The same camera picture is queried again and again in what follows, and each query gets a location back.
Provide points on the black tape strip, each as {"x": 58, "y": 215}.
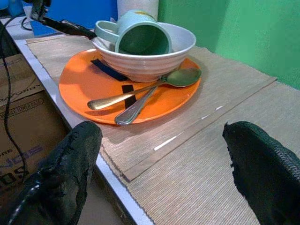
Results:
{"x": 129, "y": 103}
{"x": 109, "y": 70}

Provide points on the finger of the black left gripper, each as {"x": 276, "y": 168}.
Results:
{"x": 70, "y": 28}

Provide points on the white ribbed bowl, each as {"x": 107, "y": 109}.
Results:
{"x": 140, "y": 68}

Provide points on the light green mug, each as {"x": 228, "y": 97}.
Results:
{"x": 131, "y": 25}

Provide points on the silver metal fork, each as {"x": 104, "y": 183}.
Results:
{"x": 129, "y": 113}

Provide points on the brown cardboard box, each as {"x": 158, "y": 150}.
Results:
{"x": 28, "y": 117}

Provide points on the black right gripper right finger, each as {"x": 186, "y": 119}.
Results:
{"x": 264, "y": 168}

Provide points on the orange round plate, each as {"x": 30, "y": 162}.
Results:
{"x": 79, "y": 86}

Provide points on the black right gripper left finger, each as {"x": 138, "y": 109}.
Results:
{"x": 65, "y": 168}

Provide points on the white tape strip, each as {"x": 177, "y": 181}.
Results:
{"x": 205, "y": 117}
{"x": 165, "y": 143}
{"x": 219, "y": 108}

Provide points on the gold metal spoon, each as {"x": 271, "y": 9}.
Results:
{"x": 185, "y": 77}

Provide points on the beige woven placemat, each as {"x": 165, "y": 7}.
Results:
{"x": 215, "y": 77}
{"x": 206, "y": 178}

